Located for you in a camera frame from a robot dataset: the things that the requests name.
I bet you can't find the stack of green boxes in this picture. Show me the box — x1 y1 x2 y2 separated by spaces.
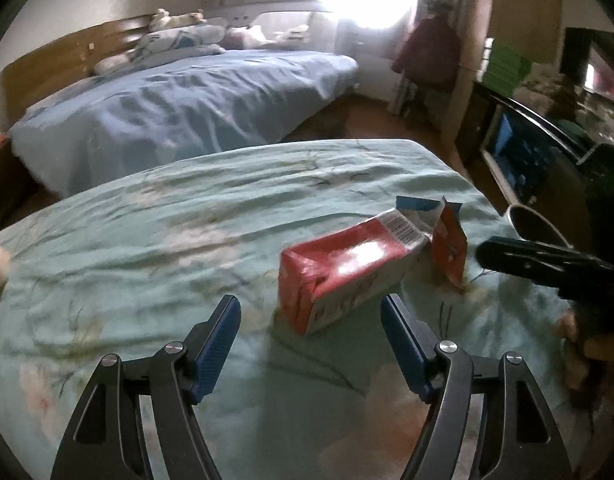
479 37 531 94

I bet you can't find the dark red hanging coat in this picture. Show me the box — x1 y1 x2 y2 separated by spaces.
391 12 464 94

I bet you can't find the person's right hand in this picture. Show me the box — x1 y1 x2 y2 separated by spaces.
558 309 614 397

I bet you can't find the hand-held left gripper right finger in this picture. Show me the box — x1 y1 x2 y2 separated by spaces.
380 292 574 480

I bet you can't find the red carton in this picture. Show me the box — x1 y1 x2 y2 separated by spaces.
279 195 468 337

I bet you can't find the black TV cabinet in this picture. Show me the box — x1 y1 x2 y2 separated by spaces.
454 27 614 222

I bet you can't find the black trash bin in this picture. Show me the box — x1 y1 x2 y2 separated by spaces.
507 204 574 249

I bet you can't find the white bed rail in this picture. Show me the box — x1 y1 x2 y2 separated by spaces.
207 0 339 54

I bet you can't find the white radiator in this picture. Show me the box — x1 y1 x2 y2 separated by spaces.
387 80 419 117

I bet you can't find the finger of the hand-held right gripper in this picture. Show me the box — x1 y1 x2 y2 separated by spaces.
474 236 614 291

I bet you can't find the cream plush toy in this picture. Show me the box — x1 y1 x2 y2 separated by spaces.
150 8 208 31

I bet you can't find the wooden headboard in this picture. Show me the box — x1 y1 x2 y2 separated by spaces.
0 12 159 127

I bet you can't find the pale plush toy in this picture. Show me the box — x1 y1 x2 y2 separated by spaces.
222 25 269 49

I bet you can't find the blue patterned pillow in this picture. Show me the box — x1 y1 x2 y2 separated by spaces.
134 25 228 61

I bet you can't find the green floral cloth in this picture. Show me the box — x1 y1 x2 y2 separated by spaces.
0 138 604 480

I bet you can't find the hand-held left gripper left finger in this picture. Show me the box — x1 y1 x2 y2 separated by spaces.
50 294 243 480

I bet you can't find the bed with blue duvet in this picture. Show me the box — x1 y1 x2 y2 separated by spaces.
10 50 361 199

